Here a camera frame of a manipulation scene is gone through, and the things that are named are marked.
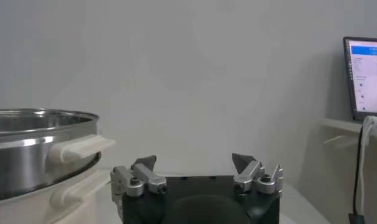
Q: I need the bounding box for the grey open laptop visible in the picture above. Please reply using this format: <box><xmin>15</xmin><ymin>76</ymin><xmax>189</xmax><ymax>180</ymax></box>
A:
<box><xmin>342</xmin><ymin>36</ymin><xmax>377</xmax><ymax>122</ymax></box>

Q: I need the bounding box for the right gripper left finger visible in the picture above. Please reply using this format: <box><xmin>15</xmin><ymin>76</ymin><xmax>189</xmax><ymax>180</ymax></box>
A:
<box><xmin>110</xmin><ymin>154</ymin><xmax>167</xmax><ymax>203</ymax></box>

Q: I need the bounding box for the white and black charger cable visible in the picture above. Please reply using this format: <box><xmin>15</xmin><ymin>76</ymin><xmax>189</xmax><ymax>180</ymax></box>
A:
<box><xmin>352</xmin><ymin>115</ymin><xmax>377</xmax><ymax>217</ymax></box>

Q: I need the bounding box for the white side table with laptop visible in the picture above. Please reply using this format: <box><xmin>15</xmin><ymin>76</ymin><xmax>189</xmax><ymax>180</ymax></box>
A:
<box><xmin>320</xmin><ymin>117</ymin><xmax>377</xmax><ymax>224</ymax></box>

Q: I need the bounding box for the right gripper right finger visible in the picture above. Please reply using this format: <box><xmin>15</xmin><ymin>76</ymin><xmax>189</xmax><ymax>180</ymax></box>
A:
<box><xmin>231</xmin><ymin>152</ymin><xmax>285</xmax><ymax>195</ymax></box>

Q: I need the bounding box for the stainless steel steamer basket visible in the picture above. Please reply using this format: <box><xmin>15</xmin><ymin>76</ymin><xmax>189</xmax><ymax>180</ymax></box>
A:
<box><xmin>0</xmin><ymin>108</ymin><xmax>116</xmax><ymax>203</ymax></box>

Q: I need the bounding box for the black power adapter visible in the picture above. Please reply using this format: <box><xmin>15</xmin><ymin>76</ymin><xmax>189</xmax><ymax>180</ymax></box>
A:
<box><xmin>348</xmin><ymin>212</ymin><xmax>367</xmax><ymax>224</ymax></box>

